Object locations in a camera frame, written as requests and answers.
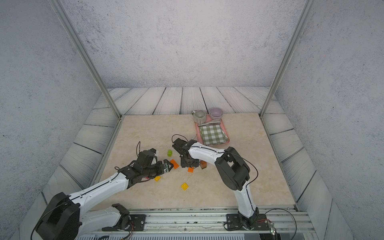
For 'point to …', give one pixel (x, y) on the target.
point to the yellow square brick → (184, 186)
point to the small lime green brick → (169, 153)
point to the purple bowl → (215, 113)
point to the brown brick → (203, 164)
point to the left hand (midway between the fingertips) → (171, 168)
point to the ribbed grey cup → (199, 116)
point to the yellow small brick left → (157, 178)
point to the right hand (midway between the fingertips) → (188, 164)
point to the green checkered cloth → (213, 135)
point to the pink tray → (225, 129)
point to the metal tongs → (214, 122)
